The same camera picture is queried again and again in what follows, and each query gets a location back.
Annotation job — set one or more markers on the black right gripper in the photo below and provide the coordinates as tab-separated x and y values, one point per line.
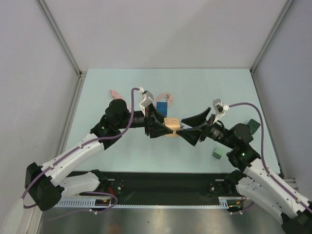
203	130

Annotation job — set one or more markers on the green plug adapter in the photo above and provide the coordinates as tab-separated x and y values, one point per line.
218	153

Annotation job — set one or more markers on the aluminium front frame rail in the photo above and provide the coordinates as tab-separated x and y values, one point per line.
292	183

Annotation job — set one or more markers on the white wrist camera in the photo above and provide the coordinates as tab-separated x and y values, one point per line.
220	109
147	98

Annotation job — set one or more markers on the right aluminium frame post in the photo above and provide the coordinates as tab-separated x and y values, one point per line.
272	34

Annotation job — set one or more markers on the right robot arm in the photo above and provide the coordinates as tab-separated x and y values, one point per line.
252	177

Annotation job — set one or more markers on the left aluminium frame post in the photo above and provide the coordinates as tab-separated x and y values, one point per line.
59	35

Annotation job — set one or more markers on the aluminium frame post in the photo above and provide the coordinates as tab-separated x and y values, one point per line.
272	34
59	35

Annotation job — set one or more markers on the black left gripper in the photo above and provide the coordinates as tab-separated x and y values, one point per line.
155	129

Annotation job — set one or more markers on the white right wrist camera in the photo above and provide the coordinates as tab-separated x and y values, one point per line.
220	109

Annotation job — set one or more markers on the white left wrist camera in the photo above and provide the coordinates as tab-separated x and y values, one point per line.
147	98

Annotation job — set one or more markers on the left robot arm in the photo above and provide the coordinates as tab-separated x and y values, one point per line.
48	183

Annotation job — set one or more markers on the blue cube socket adapter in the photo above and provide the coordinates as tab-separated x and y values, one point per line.
162	107

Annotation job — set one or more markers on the dark green cube adapter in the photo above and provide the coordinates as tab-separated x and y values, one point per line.
253	125

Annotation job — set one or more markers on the left aluminium side rail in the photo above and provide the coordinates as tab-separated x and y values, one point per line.
70	114

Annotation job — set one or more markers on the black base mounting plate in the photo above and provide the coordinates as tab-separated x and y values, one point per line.
170	189

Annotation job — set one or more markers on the tan cube plug adapter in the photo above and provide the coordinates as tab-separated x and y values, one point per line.
173	124

